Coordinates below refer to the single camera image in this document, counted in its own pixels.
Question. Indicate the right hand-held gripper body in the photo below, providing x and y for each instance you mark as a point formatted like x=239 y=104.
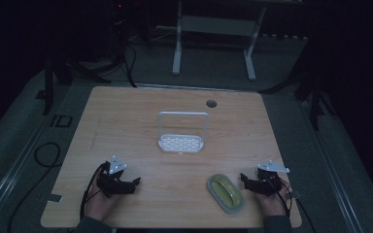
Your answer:
x=267 y=183

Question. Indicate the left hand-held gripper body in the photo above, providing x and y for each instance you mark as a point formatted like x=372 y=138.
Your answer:
x=111 y=184

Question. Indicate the person's right hand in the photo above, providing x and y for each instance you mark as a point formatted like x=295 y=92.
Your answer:
x=273 y=204

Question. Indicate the person's left hand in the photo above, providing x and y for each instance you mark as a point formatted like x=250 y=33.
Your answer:
x=98 y=202

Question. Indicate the black tripod stand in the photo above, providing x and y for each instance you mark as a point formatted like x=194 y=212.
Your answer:
x=48 y=90
x=314 y=106

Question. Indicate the white metal table frame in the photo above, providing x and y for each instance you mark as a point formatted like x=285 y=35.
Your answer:
x=177 y=48

